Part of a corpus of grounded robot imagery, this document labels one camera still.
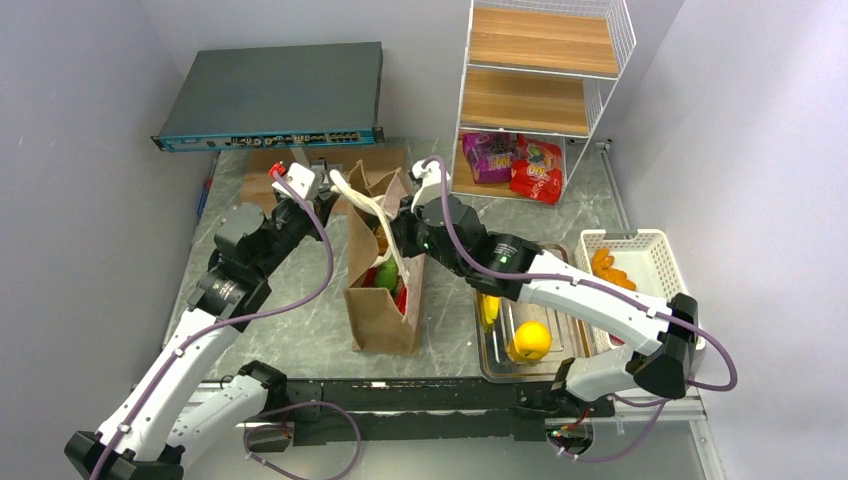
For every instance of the green leafy vegetable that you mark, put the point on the green leafy vegetable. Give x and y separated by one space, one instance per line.
387 275

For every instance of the wooden base board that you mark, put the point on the wooden base board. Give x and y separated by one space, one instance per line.
377 161

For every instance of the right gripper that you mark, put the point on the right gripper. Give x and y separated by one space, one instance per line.
403 227

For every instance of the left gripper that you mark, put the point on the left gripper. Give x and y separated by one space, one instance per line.
322 205

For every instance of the purple snack bag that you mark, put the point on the purple snack bag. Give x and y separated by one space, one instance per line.
490 156

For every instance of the grey network switch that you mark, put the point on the grey network switch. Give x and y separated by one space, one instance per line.
277 98

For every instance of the yellow banana bunch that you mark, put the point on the yellow banana bunch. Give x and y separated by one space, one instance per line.
489 311

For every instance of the yellow lemon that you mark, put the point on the yellow lemon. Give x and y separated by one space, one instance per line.
531 342

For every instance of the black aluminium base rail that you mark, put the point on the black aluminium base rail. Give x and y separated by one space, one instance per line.
314 412

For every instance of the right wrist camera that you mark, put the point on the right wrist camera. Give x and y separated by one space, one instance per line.
433 180

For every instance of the brown burlap grocery bag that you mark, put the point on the brown burlap grocery bag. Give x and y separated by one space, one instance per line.
384 293

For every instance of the white plastic basket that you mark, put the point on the white plastic basket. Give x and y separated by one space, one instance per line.
645 255

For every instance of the stainless steel tray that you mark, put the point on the stainless steel tray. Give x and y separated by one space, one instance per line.
570 338

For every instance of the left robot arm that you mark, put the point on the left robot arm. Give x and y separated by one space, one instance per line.
153 435

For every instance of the white wire shelf rack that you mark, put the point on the white wire shelf rack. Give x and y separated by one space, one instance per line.
545 68

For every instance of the metal switch stand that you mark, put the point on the metal switch stand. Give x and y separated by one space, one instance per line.
319 164

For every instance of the orange carrot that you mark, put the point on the orange carrot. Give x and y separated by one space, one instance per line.
602 266

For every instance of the orange snack bag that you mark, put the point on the orange snack bag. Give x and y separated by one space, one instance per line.
382 241

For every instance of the red snack bag shelf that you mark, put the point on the red snack bag shelf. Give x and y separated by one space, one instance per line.
399 296
538 171

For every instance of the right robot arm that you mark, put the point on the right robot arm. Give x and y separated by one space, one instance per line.
658 337

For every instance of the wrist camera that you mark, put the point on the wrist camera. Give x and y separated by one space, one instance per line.
295 179
433 180

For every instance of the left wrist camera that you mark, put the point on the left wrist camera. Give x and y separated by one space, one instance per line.
295 179

